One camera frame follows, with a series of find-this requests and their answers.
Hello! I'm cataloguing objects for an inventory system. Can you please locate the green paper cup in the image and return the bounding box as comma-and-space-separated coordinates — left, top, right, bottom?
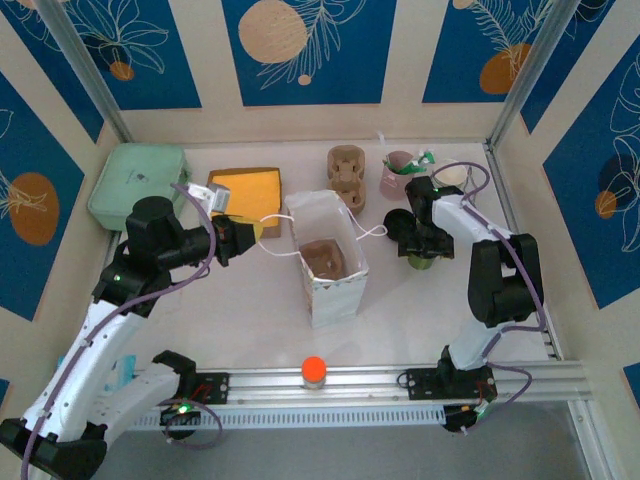
432, 158, 470, 194
405, 252, 445, 272

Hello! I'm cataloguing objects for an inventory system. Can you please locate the yellow foam pad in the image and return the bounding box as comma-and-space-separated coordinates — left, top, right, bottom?
212, 171, 281, 221

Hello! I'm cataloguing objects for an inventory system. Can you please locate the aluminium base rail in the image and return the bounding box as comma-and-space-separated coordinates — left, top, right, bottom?
124, 362, 596, 407

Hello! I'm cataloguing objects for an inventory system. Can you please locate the mint green zip case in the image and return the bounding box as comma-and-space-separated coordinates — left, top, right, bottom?
87, 143, 194, 234

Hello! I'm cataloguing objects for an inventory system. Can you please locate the aluminium frame post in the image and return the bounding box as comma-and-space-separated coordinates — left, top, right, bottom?
485, 0, 586, 147
37, 0, 135, 145

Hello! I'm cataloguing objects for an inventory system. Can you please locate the white paper bag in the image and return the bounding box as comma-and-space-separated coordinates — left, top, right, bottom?
259, 188, 390, 331

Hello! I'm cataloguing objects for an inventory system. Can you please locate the black plastic cup lid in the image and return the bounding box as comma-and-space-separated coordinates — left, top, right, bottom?
383, 208, 417, 245

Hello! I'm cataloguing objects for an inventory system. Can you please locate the black controller board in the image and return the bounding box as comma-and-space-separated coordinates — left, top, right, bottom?
442, 402, 494, 435
158, 402, 202, 441

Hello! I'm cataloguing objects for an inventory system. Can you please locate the orange push button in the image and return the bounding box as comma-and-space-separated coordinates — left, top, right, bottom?
301, 355, 329, 390

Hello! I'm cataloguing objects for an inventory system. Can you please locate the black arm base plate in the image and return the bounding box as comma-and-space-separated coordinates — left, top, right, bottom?
192, 372, 231, 406
403, 367, 496, 401

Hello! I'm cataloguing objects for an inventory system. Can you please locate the blue wet wipes pack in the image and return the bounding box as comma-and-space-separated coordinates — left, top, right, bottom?
115, 353, 138, 390

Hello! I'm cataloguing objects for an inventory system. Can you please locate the brown cardboard box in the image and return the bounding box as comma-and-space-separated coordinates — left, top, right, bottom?
206, 166, 285, 242

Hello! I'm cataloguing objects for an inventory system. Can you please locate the green white wrapped stirrer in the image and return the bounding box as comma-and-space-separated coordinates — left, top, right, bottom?
397, 152, 436, 176

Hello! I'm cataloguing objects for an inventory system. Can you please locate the pink cup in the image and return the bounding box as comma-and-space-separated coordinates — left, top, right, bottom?
378, 150, 416, 201

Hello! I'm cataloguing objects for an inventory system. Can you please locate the white slotted cable duct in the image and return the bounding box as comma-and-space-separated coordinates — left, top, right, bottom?
132, 403, 447, 432

